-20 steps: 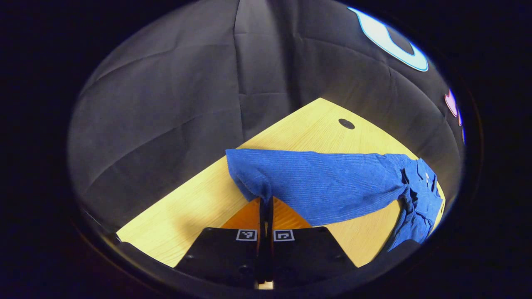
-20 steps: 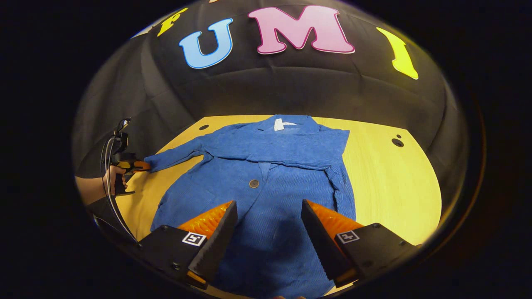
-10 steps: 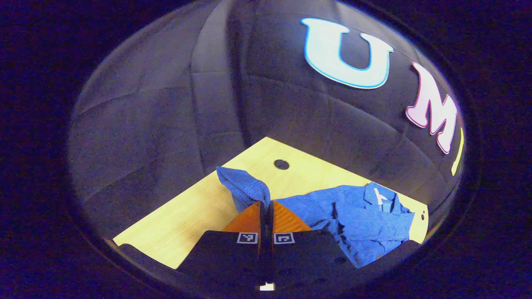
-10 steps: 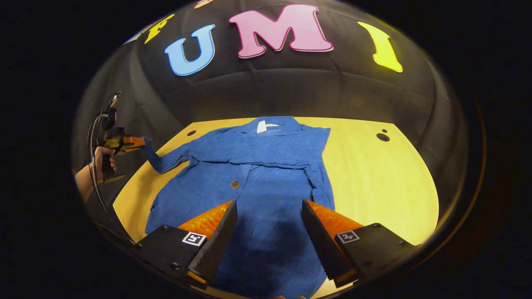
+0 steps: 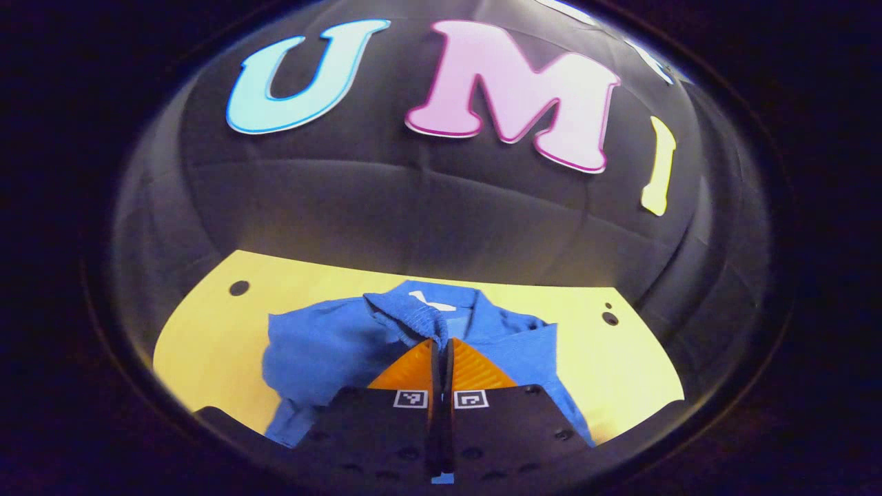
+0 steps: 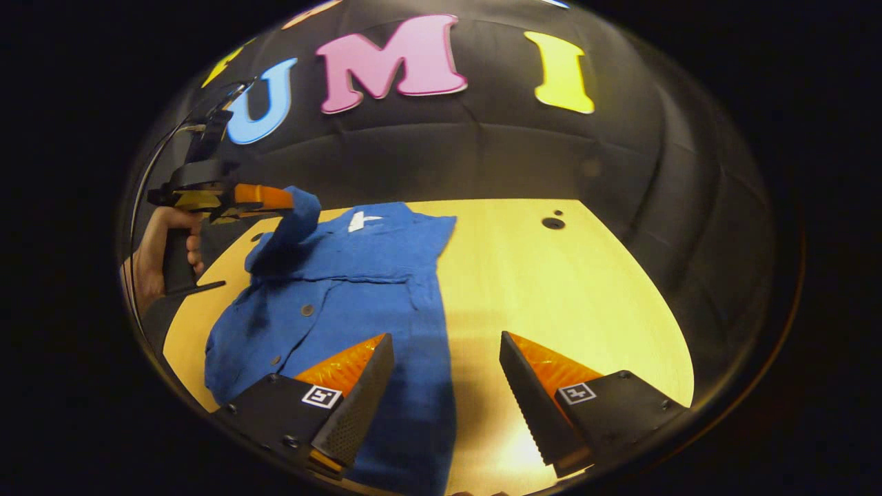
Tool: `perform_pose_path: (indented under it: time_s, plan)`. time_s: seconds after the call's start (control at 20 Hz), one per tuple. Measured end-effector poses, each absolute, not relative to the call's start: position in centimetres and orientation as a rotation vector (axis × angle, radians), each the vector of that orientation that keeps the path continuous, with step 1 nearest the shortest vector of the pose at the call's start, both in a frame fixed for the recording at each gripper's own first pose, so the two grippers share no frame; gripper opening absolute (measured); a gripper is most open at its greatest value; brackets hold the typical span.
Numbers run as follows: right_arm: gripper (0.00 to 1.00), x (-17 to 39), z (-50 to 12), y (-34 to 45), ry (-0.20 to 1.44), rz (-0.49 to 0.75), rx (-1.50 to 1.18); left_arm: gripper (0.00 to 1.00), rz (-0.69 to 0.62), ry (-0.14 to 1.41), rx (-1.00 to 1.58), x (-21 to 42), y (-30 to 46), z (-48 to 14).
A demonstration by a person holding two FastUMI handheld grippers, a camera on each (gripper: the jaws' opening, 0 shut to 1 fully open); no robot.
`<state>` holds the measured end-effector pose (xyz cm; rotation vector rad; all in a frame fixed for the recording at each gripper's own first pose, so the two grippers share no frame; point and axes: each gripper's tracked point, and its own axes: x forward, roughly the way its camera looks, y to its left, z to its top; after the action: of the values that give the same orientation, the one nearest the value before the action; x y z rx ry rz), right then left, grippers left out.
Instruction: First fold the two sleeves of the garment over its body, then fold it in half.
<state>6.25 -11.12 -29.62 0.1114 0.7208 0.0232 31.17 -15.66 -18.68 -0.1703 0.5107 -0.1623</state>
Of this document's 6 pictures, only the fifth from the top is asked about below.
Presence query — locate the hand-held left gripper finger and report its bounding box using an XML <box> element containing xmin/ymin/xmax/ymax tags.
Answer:
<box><xmin>295</xmin><ymin>338</ymin><xmax>443</xmax><ymax>484</ymax></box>
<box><xmin>443</xmin><ymin>338</ymin><xmax>597</xmax><ymax>484</ymax></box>

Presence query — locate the blue knit shirt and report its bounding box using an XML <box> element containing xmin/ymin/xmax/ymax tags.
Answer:
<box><xmin>262</xmin><ymin>279</ymin><xmax>597</xmax><ymax>484</ymax></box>

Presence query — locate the black backdrop cloth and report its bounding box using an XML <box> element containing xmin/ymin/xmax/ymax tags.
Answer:
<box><xmin>110</xmin><ymin>0</ymin><xmax>772</xmax><ymax>359</ymax></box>

